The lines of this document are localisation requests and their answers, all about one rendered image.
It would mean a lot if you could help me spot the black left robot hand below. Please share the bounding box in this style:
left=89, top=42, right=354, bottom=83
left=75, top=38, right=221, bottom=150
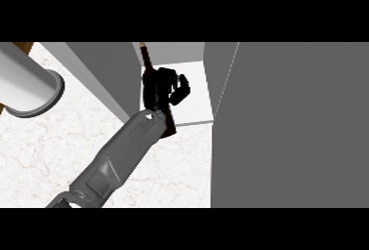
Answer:
left=141, top=66, right=191, bottom=112

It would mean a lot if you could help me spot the dark wine bottle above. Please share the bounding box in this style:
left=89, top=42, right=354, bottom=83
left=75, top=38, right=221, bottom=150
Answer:
left=138, top=42, right=178, bottom=140

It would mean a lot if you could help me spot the grey cabinet with white shelf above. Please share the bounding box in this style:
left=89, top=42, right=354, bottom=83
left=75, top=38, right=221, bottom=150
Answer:
left=39, top=41, right=215, bottom=128

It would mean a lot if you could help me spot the dark grey cabinet door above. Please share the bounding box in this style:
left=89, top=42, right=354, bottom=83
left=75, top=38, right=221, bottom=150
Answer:
left=203, top=41, right=369, bottom=209

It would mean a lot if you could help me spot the white cylinder with grey rim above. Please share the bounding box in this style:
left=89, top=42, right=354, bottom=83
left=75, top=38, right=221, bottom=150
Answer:
left=0, top=42, right=66, bottom=119

